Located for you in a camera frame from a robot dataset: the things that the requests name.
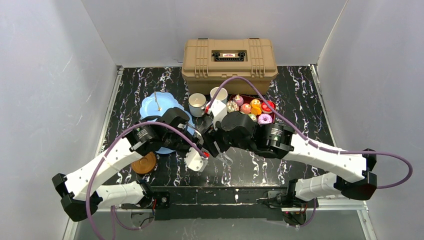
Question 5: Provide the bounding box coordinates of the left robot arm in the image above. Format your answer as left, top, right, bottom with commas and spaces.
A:
52, 107, 209, 222

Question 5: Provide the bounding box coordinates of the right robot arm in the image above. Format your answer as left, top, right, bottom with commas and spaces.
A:
202, 112, 377, 203

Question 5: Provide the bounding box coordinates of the chocolate sprinkle donut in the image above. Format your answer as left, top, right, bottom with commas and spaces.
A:
226, 100, 240, 113

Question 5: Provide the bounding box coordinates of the brown wooden coaster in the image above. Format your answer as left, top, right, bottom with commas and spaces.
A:
130, 152, 157, 175

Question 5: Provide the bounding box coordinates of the white mug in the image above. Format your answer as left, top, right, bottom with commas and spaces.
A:
188, 93, 207, 118

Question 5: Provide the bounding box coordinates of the green kiwi tart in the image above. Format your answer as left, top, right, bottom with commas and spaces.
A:
248, 113, 257, 122

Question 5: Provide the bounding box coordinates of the pink round pastry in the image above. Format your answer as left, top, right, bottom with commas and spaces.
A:
239, 103, 252, 115

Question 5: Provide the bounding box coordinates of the light blue mug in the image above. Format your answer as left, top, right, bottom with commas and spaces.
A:
209, 86, 228, 104

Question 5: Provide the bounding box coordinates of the pink cupcake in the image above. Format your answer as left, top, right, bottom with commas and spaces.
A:
232, 94, 244, 107

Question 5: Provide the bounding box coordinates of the blue three-tier cake stand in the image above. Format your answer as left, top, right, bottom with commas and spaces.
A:
139, 92, 195, 154

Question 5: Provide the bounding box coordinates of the red serving tray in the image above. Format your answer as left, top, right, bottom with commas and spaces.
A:
228, 94, 277, 127

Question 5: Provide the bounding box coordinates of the orange pastry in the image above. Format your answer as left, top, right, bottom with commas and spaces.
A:
250, 99, 262, 116

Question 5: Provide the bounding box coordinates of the purple frosted donut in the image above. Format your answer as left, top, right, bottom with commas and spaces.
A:
257, 113, 274, 125

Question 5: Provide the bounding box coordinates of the tan plastic toolbox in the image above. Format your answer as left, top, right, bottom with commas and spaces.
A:
181, 38, 278, 95

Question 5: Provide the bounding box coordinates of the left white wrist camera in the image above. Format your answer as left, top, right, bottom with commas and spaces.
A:
184, 147, 209, 172

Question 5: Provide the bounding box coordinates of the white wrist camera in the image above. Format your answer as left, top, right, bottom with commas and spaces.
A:
204, 100, 228, 130
184, 147, 209, 172

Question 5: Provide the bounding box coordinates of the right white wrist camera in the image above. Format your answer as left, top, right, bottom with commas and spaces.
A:
204, 100, 228, 130

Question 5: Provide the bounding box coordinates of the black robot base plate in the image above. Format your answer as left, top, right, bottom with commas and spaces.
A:
145, 185, 319, 222

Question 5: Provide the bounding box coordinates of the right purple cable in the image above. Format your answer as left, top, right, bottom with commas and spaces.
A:
207, 76, 414, 229

